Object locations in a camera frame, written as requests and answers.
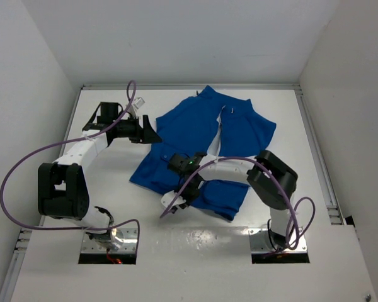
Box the metal base plate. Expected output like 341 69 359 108
248 228 307 254
81 228 139 254

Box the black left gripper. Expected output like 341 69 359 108
112 114 161 143

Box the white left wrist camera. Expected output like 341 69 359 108
128 97 145 116

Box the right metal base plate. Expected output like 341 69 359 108
248 228 307 254

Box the blue zip-up jacket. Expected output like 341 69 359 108
129 84 277 221

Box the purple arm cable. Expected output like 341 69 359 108
0 80 141 252
159 156 316 257

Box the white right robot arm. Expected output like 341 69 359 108
161 150 300 250

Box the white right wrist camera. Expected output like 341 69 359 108
161 191 185 213

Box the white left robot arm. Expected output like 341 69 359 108
38 102 162 249

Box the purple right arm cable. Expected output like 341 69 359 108
159 156 316 257

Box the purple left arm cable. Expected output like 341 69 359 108
0 80 141 252

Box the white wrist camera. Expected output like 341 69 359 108
128 97 145 116
161 191 185 213

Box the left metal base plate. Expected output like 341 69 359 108
81 228 139 254

